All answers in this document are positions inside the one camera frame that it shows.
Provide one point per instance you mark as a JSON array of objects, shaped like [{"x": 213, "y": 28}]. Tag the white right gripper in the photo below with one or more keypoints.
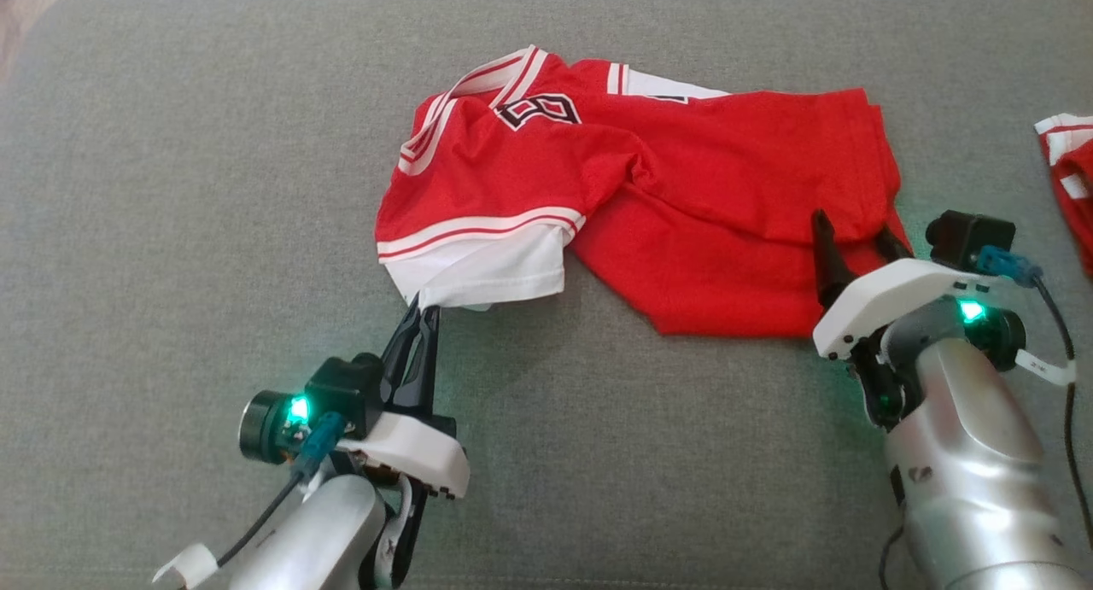
[{"x": 879, "y": 295}]

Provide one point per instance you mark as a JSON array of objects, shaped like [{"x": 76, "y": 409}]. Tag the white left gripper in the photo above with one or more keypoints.
[{"x": 418, "y": 449}]

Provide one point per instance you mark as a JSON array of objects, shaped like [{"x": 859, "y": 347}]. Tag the red white basketball jersey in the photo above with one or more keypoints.
[{"x": 709, "y": 214}]

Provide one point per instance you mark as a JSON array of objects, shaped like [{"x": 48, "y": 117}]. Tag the red shorts white stripe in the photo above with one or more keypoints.
[{"x": 1074, "y": 189}]

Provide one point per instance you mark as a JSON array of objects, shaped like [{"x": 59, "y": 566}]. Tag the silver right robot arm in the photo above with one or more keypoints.
[{"x": 973, "y": 470}]

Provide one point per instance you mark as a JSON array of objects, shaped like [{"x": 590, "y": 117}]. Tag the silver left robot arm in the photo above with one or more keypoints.
[{"x": 316, "y": 530}]

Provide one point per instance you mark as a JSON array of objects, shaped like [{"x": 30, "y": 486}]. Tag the grey sofa seat cushion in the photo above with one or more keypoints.
[{"x": 213, "y": 231}]

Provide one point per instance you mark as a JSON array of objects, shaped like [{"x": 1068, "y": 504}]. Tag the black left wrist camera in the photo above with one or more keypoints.
[{"x": 346, "y": 394}]

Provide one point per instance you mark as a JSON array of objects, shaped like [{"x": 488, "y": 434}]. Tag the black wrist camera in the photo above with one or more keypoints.
[
  {"x": 969, "y": 238},
  {"x": 346, "y": 394}
]

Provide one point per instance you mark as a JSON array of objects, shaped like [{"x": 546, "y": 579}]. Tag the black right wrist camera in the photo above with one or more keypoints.
[{"x": 969, "y": 238}]

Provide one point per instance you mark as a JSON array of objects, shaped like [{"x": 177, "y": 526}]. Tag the blue left camera connector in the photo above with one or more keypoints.
[{"x": 318, "y": 445}]

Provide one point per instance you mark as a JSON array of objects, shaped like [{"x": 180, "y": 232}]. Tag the blue camera connector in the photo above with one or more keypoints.
[
  {"x": 1009, "y": 265},
  {"x": 318, "y": 445}
]

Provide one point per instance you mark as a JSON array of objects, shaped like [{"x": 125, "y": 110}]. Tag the blue right camera connector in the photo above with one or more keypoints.
[{"x": 1009, "y": 265}]

